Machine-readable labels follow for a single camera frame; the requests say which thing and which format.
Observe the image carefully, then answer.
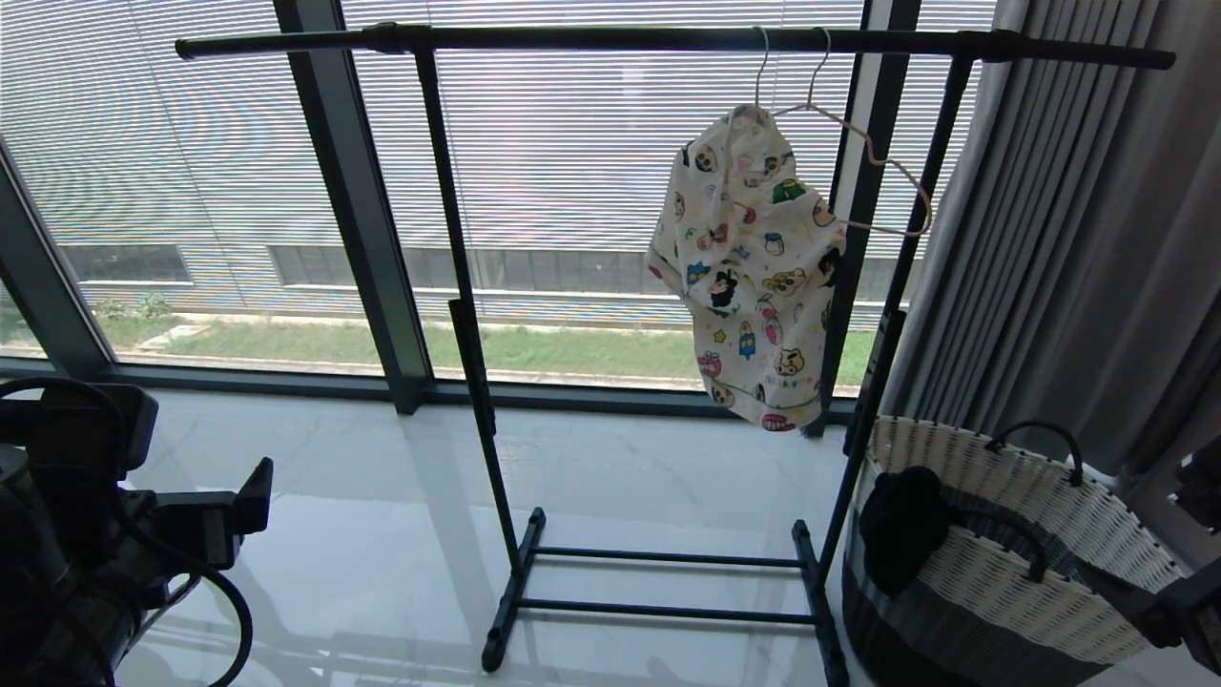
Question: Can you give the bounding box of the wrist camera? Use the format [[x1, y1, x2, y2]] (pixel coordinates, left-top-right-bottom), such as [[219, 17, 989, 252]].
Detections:
[[0, 380, 160, 478], [1171, 450, 1221, 533]]

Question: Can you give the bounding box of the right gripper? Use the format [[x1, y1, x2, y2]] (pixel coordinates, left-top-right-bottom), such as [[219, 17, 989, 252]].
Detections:
[[1135, 558, 1221, 674]]

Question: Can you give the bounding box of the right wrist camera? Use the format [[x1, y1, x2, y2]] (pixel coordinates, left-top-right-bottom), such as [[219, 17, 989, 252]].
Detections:
[[1171, 450, 1221, 533]]

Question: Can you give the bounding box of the pink clothes hanger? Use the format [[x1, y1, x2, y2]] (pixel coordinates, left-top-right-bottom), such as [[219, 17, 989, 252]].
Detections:
[[752, 26, 774, 114], [771, 26, 934, 239]]

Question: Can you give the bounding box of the black clothes rack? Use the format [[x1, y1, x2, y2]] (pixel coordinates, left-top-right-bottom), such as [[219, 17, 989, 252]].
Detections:
[[175, 24, 1176, 687]]

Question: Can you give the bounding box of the black garment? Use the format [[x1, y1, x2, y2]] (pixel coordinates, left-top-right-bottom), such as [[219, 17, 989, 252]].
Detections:
[[859, 466, 957, 598]]

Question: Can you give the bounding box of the grey curtain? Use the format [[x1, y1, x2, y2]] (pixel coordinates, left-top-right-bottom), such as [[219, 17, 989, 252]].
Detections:
[[882, 0, 1221, 535]]

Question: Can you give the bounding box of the cream printed garment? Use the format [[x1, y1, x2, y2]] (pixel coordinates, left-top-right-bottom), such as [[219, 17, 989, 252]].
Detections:
[[649, 103, 848, 433]]

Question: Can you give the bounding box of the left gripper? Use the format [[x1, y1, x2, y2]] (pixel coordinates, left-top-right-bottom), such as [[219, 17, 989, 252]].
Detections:
[[143, 487, 247, 573]]

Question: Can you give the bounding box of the white laundry basket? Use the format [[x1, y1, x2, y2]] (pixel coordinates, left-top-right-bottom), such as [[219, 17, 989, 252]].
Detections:
[[841, 415, 1189, 687]]

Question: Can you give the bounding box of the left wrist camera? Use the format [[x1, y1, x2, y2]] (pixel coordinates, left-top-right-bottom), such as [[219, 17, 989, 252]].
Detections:
[[0, 380, 160, 478]]

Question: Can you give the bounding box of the window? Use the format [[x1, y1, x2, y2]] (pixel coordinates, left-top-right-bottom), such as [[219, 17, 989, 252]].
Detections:
[[0, 0, 998, 421]]

